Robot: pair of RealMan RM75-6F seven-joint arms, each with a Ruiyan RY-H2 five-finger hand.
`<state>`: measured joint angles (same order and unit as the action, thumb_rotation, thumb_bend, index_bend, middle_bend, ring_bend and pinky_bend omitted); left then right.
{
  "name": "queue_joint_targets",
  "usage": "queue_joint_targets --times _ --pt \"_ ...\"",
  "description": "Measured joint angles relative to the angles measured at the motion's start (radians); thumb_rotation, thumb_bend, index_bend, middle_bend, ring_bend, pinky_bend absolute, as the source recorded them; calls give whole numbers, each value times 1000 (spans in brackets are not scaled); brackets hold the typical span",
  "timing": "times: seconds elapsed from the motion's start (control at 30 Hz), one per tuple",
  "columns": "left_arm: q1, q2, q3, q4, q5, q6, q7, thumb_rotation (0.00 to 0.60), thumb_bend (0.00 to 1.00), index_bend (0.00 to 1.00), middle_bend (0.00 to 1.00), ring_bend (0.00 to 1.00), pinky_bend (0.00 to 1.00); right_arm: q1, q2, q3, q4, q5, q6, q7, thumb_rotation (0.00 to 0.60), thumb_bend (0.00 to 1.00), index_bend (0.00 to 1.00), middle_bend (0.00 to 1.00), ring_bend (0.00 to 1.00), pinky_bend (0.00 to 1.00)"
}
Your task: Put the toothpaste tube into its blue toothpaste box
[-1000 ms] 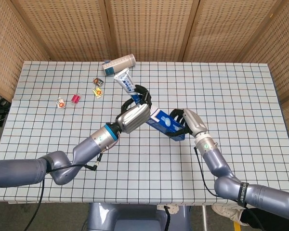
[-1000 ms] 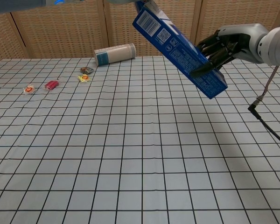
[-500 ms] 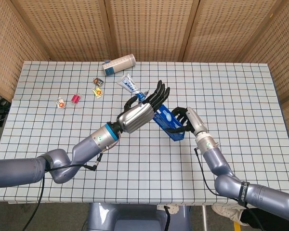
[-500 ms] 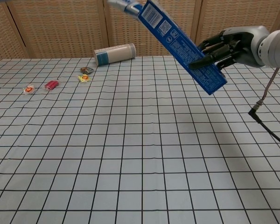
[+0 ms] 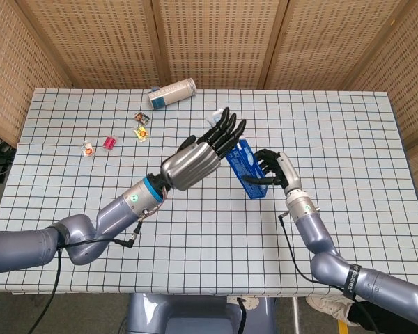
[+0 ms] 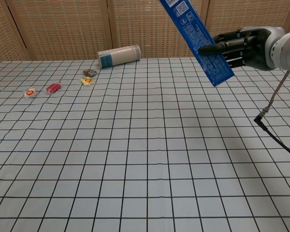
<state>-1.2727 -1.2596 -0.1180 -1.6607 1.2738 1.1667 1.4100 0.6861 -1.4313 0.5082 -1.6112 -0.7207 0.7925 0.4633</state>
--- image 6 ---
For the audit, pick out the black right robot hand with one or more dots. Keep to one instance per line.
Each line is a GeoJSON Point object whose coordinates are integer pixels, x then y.
{"type": "Point", "coordinates": [253, 46]}

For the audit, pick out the blue toothpaste carton box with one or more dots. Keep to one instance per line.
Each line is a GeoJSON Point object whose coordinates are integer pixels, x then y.
{"type": "Point", "coordinates": [203, 41]}

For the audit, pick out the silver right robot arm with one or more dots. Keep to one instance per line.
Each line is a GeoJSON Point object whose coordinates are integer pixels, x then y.
{"type": "Point", "coordinates": [288, 50]}

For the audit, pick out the white canister with blue label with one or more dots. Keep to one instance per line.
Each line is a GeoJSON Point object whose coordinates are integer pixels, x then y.
{"type": "Point", "coordinates": [120, 56]}

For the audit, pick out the light blue checkered tablecloth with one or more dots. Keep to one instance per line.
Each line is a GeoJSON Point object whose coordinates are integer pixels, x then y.
{"type": "Point", "coordinates": [145, 169]}

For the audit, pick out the brown wrapped candy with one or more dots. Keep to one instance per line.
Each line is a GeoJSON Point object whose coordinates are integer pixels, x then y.
{"type": "Point", "coordinates": [90, 72]}

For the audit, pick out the yellow wrapped candy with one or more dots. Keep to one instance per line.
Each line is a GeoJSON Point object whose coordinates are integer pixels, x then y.
{"type": "Point", "coordinates": [87, 80]}

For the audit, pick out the red wrapped candy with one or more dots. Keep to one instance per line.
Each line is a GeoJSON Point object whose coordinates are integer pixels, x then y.
{"type": "Point", "coordinates": [53, 87]}

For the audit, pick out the white orange wrapped candy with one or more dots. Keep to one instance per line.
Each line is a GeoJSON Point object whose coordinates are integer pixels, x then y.
{"type": "Point", "coordinates": [30, 92]}

